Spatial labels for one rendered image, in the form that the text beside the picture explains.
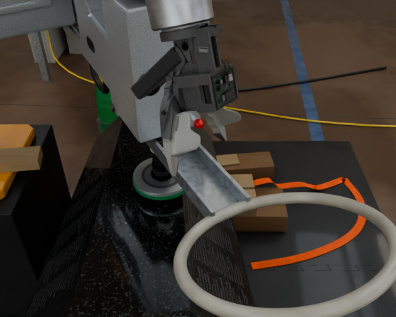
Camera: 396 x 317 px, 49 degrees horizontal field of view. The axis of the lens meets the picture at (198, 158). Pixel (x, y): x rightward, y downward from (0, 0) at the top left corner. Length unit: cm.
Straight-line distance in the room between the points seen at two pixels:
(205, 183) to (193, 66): 68
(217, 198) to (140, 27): 50
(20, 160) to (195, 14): 141
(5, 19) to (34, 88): 238
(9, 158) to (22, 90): 225
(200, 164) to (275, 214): 124
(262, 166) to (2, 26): 176
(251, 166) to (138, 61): 176
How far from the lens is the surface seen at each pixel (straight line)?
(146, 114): 129
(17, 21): 179
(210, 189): 125
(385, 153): 340
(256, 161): 288
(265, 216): 251
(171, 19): 60
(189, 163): 134
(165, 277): 137
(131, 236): 148
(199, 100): 62
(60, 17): 182
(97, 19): 151
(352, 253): 262
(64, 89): 403
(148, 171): 162
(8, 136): 215
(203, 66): 61
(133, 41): 118
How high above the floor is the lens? 196
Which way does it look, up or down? 40 degrees down
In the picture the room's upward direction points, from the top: straight up
